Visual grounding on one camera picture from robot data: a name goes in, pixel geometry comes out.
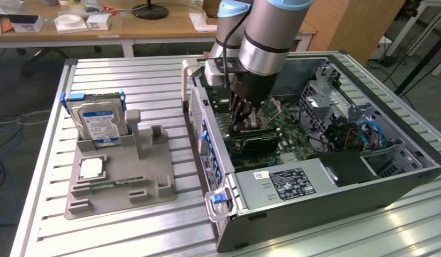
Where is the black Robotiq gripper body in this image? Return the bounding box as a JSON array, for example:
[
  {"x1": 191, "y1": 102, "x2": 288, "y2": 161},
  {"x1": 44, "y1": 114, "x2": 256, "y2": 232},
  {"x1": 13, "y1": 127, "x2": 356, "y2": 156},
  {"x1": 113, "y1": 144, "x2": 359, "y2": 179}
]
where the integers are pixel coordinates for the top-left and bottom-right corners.
[{"x1": 229, "y1": 71, "x2": 279, "y2": 108}]

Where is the black graphics card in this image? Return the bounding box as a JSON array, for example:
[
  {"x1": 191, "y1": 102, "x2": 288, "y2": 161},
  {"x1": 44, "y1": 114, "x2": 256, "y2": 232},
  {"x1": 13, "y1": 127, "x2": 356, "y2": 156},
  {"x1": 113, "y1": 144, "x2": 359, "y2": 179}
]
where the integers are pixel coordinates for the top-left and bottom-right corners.
[{"x1": 227, "y1": 133, "x2": 280, "y2": 158}]

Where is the CPU socket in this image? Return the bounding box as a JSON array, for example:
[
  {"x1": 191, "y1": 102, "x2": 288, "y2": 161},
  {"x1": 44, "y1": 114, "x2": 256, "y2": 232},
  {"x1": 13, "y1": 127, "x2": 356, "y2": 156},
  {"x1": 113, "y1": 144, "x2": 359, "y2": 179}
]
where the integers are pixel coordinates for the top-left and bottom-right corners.
[{"x1": 256, "y1": 111, "x2": 273, "y2": 130}]

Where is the black RAM stick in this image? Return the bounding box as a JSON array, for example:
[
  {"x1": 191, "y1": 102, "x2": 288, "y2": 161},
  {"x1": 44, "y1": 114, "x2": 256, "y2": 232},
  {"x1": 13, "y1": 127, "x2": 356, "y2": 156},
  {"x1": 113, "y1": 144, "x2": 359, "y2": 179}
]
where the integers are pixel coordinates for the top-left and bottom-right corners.
[{"x1": 228, "y1": 128, "x2": 279, "y2": 140}]

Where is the metal socket cover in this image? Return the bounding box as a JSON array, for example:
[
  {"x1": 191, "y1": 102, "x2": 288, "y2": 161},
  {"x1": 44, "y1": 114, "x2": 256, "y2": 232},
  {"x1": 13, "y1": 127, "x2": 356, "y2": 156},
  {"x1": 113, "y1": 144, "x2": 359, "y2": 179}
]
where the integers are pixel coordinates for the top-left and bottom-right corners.
[{"x1": 261, "y1": 97, "x2": 284, "y2": 118}]

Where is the green motherboard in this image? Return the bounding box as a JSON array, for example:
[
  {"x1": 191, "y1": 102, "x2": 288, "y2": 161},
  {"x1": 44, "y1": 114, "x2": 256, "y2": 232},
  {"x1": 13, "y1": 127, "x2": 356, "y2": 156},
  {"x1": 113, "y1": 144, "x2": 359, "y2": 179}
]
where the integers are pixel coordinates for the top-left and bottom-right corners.
[{"x1": 209, "y1": 90, "x2": 315, "y2": 172}]

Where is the perforated metal drive cage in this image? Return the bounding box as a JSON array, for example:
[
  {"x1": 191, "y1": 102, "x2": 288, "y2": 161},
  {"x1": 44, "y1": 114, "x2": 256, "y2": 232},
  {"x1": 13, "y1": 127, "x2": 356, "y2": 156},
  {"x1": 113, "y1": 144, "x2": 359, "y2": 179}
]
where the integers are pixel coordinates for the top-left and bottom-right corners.
[{"x1": 299, "y1": 79, "x2": 349, "y2": 129}]

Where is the grey power supply unit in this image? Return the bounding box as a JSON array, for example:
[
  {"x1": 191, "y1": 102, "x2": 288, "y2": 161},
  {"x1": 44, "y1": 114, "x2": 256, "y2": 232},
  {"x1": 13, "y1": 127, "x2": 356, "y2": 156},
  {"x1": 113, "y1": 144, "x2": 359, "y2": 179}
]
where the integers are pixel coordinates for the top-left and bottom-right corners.
[{"x1": 227, "y1": 157, "x2": 339, "y2": 211}]

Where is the white paper stack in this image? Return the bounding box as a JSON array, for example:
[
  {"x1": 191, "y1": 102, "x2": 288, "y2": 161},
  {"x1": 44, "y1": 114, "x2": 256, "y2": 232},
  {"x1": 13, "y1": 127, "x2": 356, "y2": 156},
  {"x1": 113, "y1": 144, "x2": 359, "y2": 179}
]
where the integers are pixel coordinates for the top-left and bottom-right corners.
[{"x1": 189, "y1": 12, "x2": 219, "y2": 33}]

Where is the grey latch with blue tab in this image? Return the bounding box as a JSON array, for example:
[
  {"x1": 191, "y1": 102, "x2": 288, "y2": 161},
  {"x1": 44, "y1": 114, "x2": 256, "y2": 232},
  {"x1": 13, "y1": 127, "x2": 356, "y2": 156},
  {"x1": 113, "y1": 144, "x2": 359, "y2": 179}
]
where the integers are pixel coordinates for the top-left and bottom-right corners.
[{"x1": 204, "y1": 187, "x2": 239, "y2": 222}]

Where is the wooden cabinet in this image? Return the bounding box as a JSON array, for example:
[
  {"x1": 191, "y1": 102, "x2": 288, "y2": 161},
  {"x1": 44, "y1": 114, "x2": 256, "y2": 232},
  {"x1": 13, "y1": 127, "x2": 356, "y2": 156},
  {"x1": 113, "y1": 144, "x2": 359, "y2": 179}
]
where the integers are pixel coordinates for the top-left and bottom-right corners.
[{"x1": 299, "y1": 0, "x2": 409, "y2": 65}]

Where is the hard disk with blue caddy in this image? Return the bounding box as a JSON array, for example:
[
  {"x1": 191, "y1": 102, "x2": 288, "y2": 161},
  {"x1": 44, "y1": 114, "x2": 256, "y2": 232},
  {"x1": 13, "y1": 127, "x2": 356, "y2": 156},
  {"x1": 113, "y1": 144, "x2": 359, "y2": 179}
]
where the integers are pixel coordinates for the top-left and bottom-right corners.
[{"x1": 59, "y1": 90, "x2": 127, "y2": 147}]

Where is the grey parts rack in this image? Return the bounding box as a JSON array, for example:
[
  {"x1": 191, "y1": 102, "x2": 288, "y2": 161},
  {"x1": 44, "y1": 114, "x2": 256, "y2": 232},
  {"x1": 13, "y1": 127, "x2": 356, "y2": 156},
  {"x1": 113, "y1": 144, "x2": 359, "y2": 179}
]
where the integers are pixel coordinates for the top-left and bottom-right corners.
[{"x1": 63, "y1": 109, "x2": 179, "y2": 221}]

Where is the open black PC case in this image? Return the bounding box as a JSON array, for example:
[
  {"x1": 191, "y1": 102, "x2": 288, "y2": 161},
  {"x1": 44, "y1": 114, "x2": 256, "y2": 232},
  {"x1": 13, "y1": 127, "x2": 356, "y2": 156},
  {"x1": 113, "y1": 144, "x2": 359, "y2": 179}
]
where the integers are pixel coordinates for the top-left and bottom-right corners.
[{"x1": 180, "y1": 50, "x2": 441, "y2": 254}]

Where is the black round lamp base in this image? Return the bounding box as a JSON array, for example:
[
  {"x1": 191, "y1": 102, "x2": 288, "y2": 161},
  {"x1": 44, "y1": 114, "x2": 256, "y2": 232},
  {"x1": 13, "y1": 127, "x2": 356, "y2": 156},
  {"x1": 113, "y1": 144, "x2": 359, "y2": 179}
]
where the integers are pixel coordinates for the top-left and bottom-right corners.
[{"x1": 131, "y1": 0, "x2": 171, "y2": 20}]

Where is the metal disk bay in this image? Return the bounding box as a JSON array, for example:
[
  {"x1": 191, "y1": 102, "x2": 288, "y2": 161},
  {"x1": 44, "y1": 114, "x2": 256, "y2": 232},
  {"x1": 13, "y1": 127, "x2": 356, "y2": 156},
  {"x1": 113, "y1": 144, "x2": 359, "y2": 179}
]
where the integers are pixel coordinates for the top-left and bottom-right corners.
[{"x1": 359, "y1": 143, "x2": 425, "y2": 179}]

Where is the green RAM stick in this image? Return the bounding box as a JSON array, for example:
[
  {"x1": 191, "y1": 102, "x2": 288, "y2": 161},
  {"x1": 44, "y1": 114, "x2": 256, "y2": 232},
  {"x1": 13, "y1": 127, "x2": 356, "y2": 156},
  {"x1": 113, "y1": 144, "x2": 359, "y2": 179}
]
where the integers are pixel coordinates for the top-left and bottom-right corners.
[{"x1": 89, "y1": 178, "x2": 135, "y2": 190}]

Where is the silver CPU chip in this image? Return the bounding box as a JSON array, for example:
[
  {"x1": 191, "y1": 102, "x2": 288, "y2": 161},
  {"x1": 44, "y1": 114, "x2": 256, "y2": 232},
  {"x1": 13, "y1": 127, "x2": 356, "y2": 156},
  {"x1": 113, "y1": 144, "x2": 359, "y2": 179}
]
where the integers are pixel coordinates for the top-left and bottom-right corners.
[{"x1": 79, "y1": 159, "x2": 104, "y2": 179}]

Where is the black tripod pole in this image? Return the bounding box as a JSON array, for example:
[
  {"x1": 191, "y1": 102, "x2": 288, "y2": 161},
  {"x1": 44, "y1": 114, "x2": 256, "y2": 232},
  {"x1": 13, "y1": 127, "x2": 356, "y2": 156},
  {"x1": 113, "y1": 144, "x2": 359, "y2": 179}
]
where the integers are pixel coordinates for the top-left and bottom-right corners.
[{"x1": 393, "y1": 0, "x2": 441, "y2": 97}]

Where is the small white labelled box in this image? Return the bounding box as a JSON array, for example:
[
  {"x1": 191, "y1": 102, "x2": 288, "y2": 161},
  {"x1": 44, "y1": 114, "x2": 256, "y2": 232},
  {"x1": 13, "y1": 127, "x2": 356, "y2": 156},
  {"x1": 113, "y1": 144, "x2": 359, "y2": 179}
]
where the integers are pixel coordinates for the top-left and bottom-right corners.
[{"x1": 85, "y1": 13, "x2": 113, "y2": 31}]

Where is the black office chair base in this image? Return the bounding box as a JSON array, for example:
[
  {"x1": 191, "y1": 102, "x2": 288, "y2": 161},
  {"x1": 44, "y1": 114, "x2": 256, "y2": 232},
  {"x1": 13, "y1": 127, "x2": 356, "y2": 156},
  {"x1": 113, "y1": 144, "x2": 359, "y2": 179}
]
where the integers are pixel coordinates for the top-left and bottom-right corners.
[{"x1": 16, "y1": 47, "x2": 69, "y2": 78}]

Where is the long wooden desk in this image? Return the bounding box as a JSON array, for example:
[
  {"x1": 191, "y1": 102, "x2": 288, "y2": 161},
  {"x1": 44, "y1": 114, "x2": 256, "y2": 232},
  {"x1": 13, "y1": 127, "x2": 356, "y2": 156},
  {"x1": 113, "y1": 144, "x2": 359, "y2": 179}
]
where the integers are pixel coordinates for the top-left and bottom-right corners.
[{"x1": 0, "y1": 0, "x2": 317, "y2": 58}]

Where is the white box with black lid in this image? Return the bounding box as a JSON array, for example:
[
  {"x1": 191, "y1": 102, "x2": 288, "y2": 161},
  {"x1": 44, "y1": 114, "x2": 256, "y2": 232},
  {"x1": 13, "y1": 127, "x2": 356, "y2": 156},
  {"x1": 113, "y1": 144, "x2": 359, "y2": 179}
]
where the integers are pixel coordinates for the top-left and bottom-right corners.
[{"x1": 8, "y1": 14, "x2": 45, "y2": 33}]

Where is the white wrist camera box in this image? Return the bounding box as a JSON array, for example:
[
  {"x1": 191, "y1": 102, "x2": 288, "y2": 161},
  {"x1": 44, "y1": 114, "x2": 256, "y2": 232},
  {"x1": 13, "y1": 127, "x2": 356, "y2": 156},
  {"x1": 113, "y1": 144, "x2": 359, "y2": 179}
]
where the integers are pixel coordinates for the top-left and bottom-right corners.
[{"x1": 205, "y1": 57, "x2": 243, "y2": 88}]

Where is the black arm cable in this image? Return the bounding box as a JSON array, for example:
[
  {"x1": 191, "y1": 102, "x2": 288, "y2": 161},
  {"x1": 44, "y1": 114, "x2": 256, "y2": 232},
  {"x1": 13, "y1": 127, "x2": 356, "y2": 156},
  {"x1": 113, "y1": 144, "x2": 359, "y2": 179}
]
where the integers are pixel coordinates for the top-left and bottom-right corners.
[{"x1": 221, "y1": 5, "x2": 253, "y2": 89}]

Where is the red wire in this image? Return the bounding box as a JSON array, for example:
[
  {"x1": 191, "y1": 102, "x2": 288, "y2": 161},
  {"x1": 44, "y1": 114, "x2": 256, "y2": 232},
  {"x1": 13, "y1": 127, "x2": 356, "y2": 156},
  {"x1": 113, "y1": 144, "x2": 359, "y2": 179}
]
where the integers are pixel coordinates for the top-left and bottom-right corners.
[{"x1": 344, "y1": 125, "x2": 360, "y2": 150}]

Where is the blue SATA wire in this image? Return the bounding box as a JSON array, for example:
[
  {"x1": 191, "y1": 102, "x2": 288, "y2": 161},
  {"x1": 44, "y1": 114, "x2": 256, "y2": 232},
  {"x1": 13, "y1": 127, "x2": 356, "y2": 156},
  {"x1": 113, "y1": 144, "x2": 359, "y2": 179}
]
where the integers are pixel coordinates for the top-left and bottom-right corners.
[{"x1": 359, "y1": 120, "x2": 388, "y2": 149}]

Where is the blue floor cable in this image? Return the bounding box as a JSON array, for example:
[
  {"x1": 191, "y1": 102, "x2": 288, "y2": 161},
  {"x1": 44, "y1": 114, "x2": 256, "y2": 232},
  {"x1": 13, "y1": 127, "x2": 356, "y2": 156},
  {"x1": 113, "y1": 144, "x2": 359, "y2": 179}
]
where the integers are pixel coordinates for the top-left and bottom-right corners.
[{"x1": 0, "y1": 117, "x2": 24, "y2": 228}]

